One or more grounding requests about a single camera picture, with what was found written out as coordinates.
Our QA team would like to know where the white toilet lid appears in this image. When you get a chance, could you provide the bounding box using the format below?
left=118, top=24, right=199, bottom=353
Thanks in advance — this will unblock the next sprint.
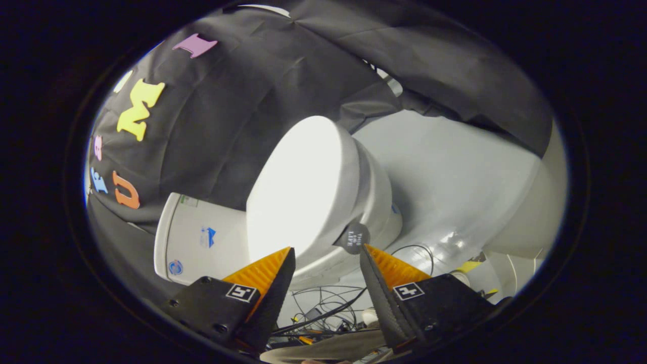
left=246, top=116, right=360, bottom=264

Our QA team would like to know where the white toilet seat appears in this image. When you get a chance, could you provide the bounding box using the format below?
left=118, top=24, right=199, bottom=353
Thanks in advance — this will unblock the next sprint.
left=335, top=138, right=379, bottom=253

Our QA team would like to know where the white ceramic toilet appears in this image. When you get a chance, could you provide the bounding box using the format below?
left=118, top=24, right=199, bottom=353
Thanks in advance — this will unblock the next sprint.
left=154, top=138, right=403, bottom=291

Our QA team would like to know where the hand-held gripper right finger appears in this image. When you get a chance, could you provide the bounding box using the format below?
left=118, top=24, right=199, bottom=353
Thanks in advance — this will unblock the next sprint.
left=359, top=244, right=498, bottom=354

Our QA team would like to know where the black backdrop cloth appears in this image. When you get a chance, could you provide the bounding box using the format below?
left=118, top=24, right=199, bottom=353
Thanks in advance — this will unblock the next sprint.
left=86, top=0, right=554, bottom=238

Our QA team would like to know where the tangle of black cables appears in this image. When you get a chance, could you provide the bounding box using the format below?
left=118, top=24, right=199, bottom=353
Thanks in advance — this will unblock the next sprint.
left=275, top=244, right=435, bottom=349

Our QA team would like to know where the round dark lid lifter tab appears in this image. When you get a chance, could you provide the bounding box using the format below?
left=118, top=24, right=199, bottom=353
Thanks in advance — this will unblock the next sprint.
left=334, top=221, right=371, bottom=255

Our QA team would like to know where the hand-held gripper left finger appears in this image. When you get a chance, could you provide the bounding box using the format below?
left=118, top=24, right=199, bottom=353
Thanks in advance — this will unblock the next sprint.
left=162, top=247, right=296, bottom=354

